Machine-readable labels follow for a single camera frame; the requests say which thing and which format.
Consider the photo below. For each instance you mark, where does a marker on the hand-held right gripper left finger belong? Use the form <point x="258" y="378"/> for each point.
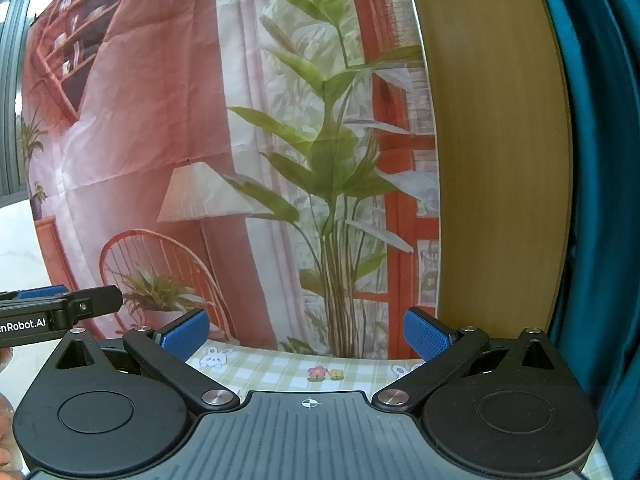
<point x="185" y="336"/>

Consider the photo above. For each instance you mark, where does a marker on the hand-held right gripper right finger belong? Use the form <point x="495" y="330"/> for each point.
<point x="426" y="336"/>

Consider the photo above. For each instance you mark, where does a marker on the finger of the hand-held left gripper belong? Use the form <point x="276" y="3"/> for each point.
<point x="42" y="292"/>
<point x="92" y="302"/>

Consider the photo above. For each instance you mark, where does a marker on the green checked printed tablecloth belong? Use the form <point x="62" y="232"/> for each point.
<point x="280" y="370"/>

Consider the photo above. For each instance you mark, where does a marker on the printed room scene backdrop cloth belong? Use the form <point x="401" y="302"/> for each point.
<point x="175" y="135"/>

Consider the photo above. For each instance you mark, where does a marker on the wooden panel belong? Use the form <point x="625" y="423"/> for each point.
<point x="495" y="160"/>

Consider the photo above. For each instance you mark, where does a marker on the teal curtain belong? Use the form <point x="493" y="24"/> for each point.
<point x="605" y="210"/>

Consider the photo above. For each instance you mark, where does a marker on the dark window frame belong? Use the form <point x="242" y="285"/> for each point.
<point x="20" y="85"/>

